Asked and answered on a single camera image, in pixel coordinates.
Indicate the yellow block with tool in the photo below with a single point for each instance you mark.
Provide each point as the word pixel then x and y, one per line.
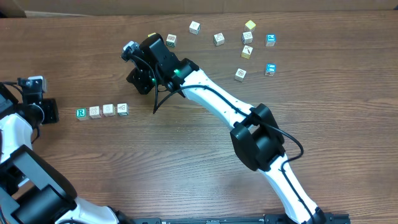
pixel 246 52

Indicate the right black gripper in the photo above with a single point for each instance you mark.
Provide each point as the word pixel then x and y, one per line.
pixel 137 77

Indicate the blue top block right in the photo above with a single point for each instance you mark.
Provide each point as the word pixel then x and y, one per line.
pixel 270 69

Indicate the white block green pattern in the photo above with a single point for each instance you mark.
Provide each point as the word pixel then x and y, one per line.
pixel 218 39

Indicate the white block grape picture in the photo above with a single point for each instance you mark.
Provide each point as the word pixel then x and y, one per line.
pixel 240 75

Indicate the green R block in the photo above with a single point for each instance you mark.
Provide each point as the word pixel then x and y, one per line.
pixel 81 114

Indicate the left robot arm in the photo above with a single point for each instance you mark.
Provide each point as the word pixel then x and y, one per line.
pixel 32 191

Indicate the cardboard wall panel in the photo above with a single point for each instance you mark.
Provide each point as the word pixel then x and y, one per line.
pixel 27 8

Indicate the white block blue pattern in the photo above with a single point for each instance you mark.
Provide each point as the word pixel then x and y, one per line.
pixel 247 37

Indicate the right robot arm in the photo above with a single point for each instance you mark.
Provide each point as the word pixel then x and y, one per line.
pixel 256 137

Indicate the plain white block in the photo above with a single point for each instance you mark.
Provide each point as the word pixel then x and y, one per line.
pixel 109 110

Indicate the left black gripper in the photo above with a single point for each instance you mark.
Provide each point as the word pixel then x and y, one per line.
pixel 51 116

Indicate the white block green triangle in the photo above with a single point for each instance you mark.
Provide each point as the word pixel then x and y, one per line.
pixel 123 109

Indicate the block with green B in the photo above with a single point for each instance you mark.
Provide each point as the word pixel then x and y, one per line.
pixel 171 40

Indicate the yellow top block right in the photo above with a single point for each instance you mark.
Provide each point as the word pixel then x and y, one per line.
pixel 249 26

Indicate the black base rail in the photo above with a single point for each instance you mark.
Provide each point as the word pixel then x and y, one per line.
pixel 265 219

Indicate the blue P block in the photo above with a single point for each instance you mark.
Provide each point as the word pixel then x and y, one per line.
pixel 270 40

